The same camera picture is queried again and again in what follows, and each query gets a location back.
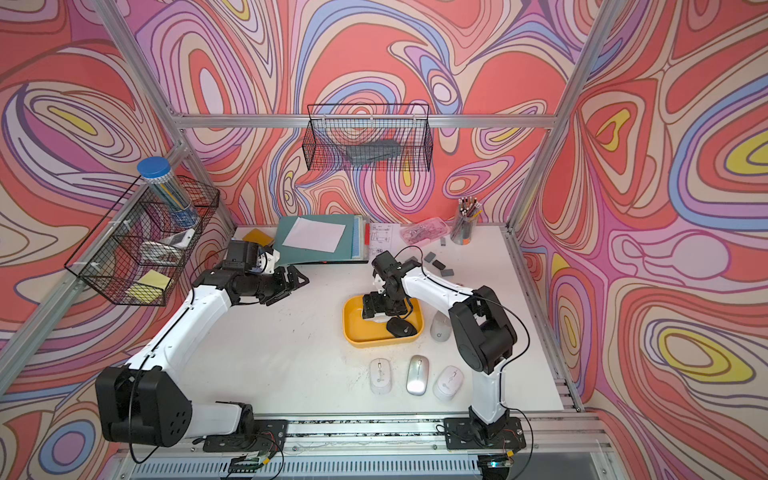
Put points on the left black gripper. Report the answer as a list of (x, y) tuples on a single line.
[(283, 286)]

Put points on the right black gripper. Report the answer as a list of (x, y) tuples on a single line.
[(373, 305)]

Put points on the yellow storage box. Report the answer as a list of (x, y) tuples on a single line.
[(368, 333)]

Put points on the grey white mouse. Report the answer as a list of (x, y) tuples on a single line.
[(440, 327)]

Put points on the small white mouse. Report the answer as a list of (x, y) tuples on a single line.
[(380, 376)]

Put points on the silver grey mouse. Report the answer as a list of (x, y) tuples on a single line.
[(417, 375)]

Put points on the white mouse with logo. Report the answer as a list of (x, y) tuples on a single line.
[(448, 383)]

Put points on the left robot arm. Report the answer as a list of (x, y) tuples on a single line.
[(141, 402)]

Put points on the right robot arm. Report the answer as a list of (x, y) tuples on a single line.
[(482, 331)]

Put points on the pink plastic clip box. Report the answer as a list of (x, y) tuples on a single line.
[(424, 232)]

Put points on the printed instruction sheet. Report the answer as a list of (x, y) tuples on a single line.
[(381, 237)]

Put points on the green folder stack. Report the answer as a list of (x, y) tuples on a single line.
[(350, 249)]

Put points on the white paper sheet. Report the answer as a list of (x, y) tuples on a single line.
[(314, 235)]

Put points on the white tape dispenser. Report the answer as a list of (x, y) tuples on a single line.
[(167, 251)]

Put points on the yellow sticky notes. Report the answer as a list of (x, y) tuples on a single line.
[(149, 288)]

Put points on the mesh pen cup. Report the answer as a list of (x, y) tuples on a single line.
[(468, 212)]

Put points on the blue lid pencil jar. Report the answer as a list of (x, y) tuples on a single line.
[(157, 172)]

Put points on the black wire basket left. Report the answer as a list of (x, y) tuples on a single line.
[(111, 263)]

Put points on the black wire basket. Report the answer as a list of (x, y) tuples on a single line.
[(332, 127), (111, 263)]

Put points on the black wire basket back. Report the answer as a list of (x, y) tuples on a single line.
[(332, 127)]

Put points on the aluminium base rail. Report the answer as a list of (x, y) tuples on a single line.
[(551, 445)]

